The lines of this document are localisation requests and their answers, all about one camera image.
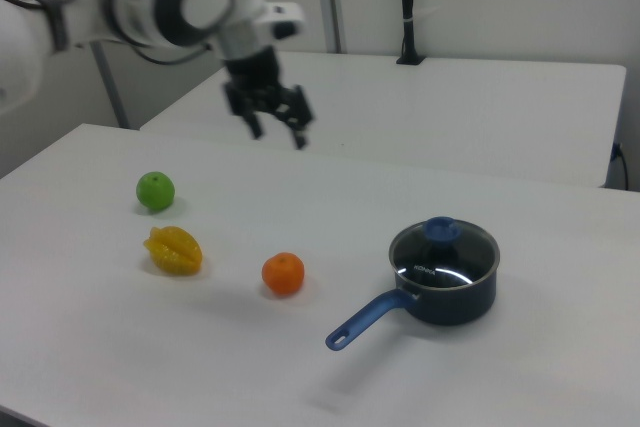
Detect black camera stand pole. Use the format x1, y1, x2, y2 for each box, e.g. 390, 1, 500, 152
396, 0, 427, 66

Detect glass lid with blue knob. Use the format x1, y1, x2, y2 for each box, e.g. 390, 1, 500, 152
389, 216, 501, 289

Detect yellow starfruit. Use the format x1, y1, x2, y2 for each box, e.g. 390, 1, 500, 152
143, 225, 204, 277

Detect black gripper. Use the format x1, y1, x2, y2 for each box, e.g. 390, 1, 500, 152
221, 45, 317, 150

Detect dark blue saucepan, blue handle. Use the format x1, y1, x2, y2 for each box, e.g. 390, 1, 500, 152
325, 219, 501, 352

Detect green apple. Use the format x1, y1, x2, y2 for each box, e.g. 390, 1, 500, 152
135, 171, 176, 212

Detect orange tangerine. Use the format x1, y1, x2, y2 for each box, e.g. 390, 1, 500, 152
261, 251, 306, 297

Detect white side table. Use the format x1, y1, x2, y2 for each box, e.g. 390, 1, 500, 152
138, 50, 628, 189

